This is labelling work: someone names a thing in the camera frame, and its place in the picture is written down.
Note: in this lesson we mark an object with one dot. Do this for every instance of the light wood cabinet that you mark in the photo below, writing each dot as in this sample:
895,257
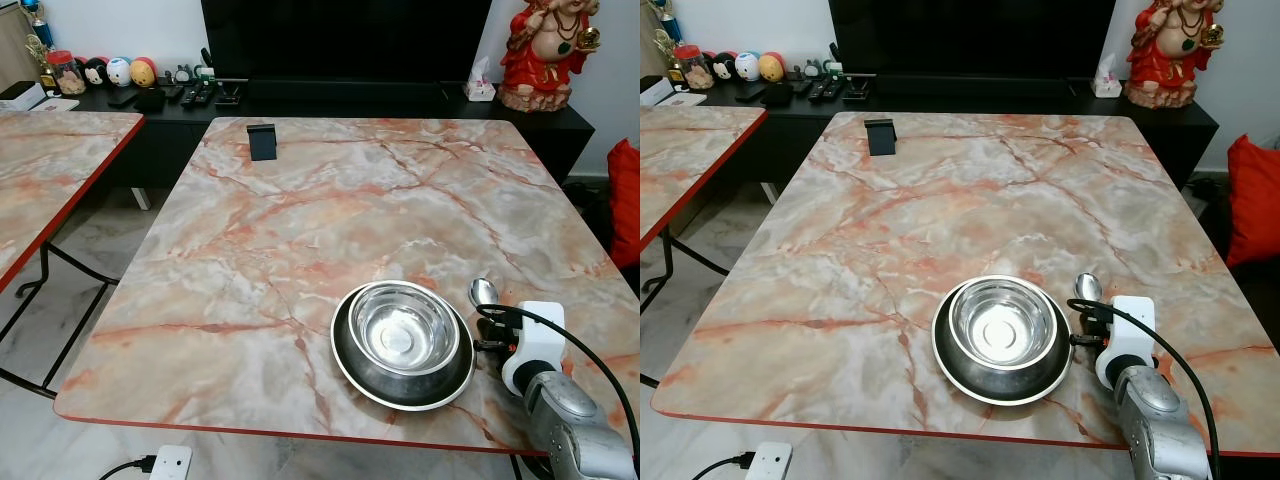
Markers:
12,45
648,40

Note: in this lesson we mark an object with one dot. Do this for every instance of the clear jar with red lid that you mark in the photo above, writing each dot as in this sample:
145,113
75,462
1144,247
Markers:
692,70
66,75

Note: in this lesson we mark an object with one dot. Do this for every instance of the black phone stand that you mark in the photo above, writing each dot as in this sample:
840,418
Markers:
262,142
881,138

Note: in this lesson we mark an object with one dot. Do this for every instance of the white power strip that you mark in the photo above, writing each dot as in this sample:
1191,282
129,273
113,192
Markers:
768,462
170,464

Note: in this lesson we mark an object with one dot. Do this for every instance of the black flat television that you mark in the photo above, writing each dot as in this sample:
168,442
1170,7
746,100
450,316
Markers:
345,40
970,38

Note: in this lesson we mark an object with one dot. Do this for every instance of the black metal table frame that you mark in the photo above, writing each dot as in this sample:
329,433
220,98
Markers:
75,268
690,258

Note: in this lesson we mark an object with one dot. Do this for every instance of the flat white box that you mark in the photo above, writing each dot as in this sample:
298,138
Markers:
655,91
20,96

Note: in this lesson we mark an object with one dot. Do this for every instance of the black plate with white rim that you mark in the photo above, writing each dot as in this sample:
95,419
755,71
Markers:
400,392
1000,388

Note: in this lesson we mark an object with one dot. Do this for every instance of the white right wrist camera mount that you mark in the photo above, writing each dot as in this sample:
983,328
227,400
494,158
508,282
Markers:
538,350
1130,345

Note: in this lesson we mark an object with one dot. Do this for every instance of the yellow and red ball toy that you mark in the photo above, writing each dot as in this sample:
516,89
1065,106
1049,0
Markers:
772,67
143,72

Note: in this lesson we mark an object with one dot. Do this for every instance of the black remote control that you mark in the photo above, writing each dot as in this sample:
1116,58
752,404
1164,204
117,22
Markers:
832,91
205,96
189,96
816,90

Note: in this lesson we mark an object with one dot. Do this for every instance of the gold trophy with blue ball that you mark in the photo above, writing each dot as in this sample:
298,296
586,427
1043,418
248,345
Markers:
38,30
664,28

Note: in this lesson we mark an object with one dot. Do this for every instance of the red cushion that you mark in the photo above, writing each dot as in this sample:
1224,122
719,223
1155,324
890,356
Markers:
626,205
1255,200

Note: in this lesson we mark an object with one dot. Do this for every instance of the red laughing Buddha statue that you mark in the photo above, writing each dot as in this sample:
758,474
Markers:
1172,58
545,60

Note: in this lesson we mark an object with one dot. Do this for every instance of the black mouse ball toy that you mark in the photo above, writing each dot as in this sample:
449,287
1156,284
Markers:
724,68
95,72

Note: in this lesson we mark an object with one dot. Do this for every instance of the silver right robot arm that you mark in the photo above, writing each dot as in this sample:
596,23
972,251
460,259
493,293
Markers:
1165,430
575,430

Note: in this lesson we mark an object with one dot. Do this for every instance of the silver metal spoon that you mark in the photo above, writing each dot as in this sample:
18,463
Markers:
1088,287
484,292

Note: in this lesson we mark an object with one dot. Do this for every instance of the white round ball toy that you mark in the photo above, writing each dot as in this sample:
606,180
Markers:
747,66
119,72

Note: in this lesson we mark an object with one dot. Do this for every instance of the stainless steel bowl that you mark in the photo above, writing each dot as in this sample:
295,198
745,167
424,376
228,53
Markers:
1003,322
403,328

